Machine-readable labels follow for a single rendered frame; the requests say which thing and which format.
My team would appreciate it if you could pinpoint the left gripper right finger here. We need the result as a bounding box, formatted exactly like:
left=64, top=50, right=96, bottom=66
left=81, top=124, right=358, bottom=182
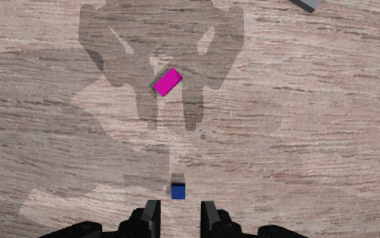
left=200, top=201, right=308, bottom=238

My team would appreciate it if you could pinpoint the small blue cube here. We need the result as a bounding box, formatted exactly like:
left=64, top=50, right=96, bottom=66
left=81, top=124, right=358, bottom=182
left=172, top=183, right=185, bottom=200

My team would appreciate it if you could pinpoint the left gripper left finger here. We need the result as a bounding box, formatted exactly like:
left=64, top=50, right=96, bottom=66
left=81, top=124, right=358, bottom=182
left=38, top=200, right=161, bottom=238

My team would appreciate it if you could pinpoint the grey rod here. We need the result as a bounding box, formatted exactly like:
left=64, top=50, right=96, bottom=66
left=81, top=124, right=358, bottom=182
left=289, top=0, right=320, bottom=14

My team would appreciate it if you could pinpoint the magenta rectangular block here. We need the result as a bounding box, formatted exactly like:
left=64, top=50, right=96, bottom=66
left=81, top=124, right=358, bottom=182
left=153, top=68, right=183, bottom=97

